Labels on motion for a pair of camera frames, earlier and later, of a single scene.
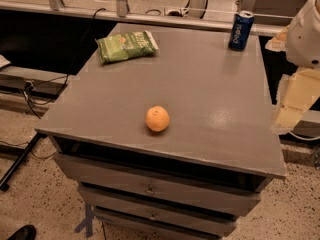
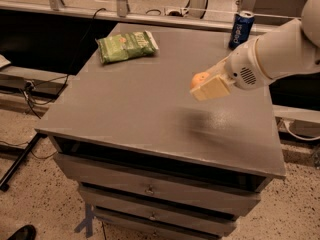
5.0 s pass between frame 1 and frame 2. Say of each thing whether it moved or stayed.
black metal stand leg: stayed
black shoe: stayed
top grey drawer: stayed
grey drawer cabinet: stayed
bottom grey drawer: stayed
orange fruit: moved
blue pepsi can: stayed
